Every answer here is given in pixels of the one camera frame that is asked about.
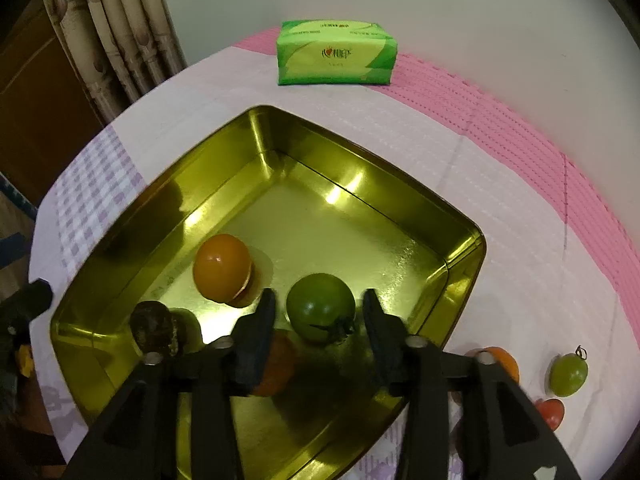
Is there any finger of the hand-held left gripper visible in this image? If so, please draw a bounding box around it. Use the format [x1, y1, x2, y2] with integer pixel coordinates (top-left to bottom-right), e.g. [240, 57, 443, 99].
[0, 280, 54, 320]

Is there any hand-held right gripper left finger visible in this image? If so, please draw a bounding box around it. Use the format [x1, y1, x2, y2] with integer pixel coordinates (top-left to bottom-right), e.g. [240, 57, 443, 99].
[62, 287, 278, 480]

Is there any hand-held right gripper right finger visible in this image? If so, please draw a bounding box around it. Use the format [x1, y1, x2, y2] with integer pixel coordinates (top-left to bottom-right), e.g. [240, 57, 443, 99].
[362, 289, 583, 480]

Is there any green tomato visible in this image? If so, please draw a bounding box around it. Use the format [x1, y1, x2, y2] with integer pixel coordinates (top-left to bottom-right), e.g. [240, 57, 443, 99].
[549, 346, 589, 398]
[286, 272, 357, 345]

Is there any orange mandarin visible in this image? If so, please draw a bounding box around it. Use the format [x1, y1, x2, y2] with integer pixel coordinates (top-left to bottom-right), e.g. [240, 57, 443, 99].
[252, 330, 297, 397]
[465, 346, 521, 386]

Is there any gold metal tin tray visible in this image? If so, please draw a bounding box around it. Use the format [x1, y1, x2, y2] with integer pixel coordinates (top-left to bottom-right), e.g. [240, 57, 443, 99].
[49, 105, 487, 480]

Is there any red tomato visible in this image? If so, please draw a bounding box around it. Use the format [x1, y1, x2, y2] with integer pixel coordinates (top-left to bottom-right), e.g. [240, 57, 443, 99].
[535, 398, 566, 432]

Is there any smooth orange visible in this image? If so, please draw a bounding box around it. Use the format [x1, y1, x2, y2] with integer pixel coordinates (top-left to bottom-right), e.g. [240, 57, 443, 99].
[193, 234, 253, 303]

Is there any dark water chestnut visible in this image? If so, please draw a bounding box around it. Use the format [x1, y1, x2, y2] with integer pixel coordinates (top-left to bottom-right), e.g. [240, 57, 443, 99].
[130, 301, 181, 358]

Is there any brown wooden furniture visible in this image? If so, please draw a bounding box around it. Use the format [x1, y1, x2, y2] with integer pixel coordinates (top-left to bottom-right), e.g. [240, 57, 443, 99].
[0, 10, 106, 201]

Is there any pink purple checked tablecloth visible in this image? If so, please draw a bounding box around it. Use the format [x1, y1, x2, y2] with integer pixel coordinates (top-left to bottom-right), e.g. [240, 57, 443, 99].
[27, 27, 640, 480]

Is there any beige patterned curtain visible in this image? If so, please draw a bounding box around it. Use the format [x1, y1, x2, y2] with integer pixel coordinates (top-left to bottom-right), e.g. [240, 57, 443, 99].
[42, 0, 188, 126]

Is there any green tissue pack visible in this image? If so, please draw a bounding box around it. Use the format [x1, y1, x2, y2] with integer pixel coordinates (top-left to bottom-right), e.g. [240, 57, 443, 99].
[276, 20, 399, 87]

